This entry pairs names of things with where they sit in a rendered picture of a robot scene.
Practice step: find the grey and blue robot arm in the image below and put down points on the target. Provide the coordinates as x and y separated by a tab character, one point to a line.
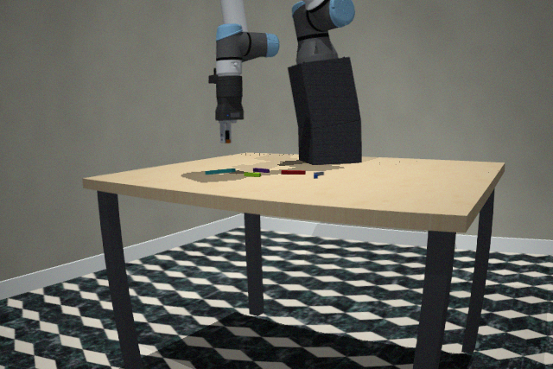
234	40

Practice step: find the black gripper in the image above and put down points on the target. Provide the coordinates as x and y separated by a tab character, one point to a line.
229	95

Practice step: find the turquoise rod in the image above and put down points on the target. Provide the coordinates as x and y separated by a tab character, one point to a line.
210	172

